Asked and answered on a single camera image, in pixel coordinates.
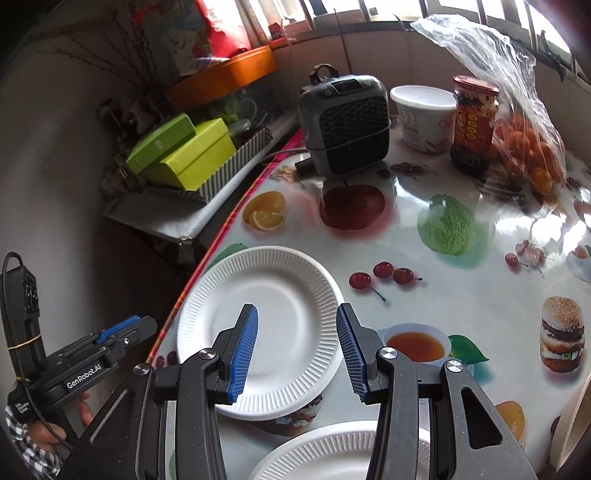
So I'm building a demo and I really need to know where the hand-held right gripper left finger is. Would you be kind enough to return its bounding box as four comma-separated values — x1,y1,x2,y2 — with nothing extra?
58,303,260,480

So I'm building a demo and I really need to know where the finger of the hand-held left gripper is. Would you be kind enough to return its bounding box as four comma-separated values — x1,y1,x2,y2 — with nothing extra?
96,315,141,344
108,316,158,358

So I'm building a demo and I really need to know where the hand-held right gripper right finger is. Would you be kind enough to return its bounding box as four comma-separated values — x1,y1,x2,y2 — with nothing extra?
335,302,539,480

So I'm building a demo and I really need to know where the white paper plate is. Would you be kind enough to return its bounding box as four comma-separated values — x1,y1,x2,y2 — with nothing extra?
247,420,432,480
177,246,346,422

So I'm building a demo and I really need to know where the person's left forearm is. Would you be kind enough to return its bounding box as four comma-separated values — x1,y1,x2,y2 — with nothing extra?
4,402,64,479

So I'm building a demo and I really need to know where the person's left hand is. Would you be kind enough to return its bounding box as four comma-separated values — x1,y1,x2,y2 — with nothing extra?
21,391,97,457

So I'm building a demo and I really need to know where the printed paper bowl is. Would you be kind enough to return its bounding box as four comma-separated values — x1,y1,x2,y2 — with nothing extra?
259,392,326,437

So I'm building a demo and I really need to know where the grey flat tray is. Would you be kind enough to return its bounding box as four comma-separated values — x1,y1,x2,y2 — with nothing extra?
102,190,218,247

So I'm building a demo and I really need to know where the lime green gift box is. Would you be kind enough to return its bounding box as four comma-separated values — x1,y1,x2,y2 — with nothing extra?
141,118,237,191

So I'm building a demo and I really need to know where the dark green gift box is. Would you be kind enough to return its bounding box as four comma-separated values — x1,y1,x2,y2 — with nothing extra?
126,113,197,171

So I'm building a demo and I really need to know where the grey corrugated box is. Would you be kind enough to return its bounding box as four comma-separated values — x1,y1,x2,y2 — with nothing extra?
141,127,273,204

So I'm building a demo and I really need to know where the grey portable heater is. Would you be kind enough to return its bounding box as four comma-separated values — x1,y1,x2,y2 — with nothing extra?
295,65,393,178

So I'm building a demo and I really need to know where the white plastic tub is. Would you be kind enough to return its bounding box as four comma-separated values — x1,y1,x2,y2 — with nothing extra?
390,85,458,155

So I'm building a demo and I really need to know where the red label sauce jar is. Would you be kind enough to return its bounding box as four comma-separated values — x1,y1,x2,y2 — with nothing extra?
450,75,501,175

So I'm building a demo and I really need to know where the clear plastic bag of oranges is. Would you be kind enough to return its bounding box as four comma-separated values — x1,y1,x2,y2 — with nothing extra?
410,14,568,197

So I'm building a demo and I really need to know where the dried branch bundle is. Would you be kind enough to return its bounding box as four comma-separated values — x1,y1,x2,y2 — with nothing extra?
41,11,158,95

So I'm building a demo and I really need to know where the orange round box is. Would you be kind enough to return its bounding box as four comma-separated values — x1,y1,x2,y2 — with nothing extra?
167,45,279,109

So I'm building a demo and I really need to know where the red gift box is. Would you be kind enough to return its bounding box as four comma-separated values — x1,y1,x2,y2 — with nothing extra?
194,0,252,58

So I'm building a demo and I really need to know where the barred window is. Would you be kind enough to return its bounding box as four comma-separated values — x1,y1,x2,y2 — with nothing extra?
235,0,578,51

